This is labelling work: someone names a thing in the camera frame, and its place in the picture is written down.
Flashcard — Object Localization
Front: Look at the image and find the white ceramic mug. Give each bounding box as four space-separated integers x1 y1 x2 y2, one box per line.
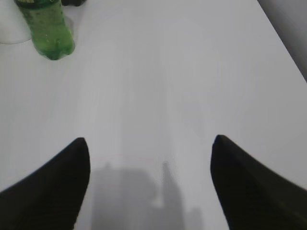
0 0 31 44

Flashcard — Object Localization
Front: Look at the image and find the green plastic soda bottle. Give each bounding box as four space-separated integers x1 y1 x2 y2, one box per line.
15 0 75 60

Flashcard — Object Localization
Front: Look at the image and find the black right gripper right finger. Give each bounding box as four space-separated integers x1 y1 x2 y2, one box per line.
210 135 307 230

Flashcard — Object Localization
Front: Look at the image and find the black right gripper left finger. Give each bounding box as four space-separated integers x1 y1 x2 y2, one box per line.
0 138 91 230

